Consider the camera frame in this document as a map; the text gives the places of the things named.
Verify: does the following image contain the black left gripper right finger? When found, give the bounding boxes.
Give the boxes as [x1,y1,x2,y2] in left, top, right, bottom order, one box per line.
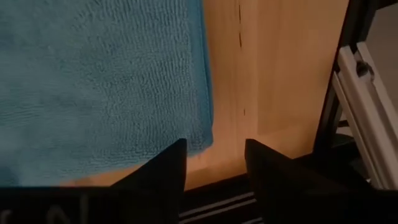
[244,138,353,191]

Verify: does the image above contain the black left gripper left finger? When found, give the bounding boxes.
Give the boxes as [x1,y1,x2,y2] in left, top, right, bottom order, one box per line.
[110,138,188,191]

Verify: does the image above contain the blue microfiber towel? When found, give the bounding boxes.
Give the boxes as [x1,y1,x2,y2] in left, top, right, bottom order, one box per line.
[0,0,215,187]

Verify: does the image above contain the silver aluminium rail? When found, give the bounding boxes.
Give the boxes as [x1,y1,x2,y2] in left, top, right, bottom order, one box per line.
[331,42,398,190]

